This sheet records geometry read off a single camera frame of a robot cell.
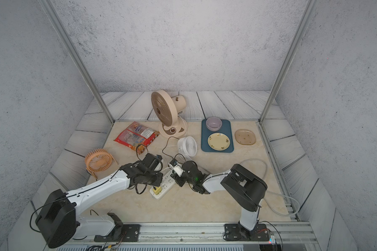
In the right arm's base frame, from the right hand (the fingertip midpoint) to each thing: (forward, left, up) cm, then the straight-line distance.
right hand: (173, 172), depth 88 cm
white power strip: (-4, +3, -3) cm, 6 cm away
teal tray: (+37, -34, -5) cm, 50 cm away
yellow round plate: (+26, -28, -6) cm, 39 cm away
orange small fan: (+5, +41, +6) cm, 42 cm away
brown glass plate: (+31, -47, -7) cm, 57 cm away
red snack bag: (+26, +27, -1) cm, 37 cm away
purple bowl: (+40, -25, -3) cm, 47 cm away
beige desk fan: (+28, +3, +21) cm, 35 cm away
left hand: (-6, +4, +1) cm, 7 cm away
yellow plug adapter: (-10, +7, 0) cm, 12 cm away
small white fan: (+13, -8, +6) cm, 16 cm away
